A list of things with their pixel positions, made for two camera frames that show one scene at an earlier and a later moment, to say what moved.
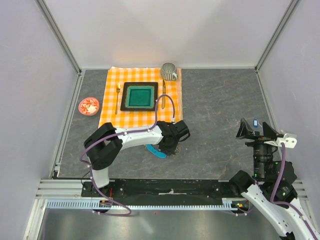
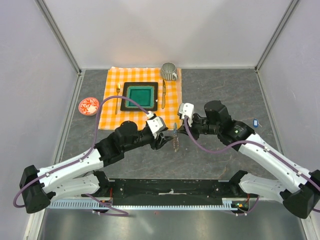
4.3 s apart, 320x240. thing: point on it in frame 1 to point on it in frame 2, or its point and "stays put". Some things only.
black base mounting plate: (161, 190) stays put
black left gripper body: (169, 149) to (143, 138)
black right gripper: (267, 131) to (191, 129)
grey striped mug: (168, 71) stays put
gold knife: (164, 92) stays put
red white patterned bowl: (89, 106) stays put
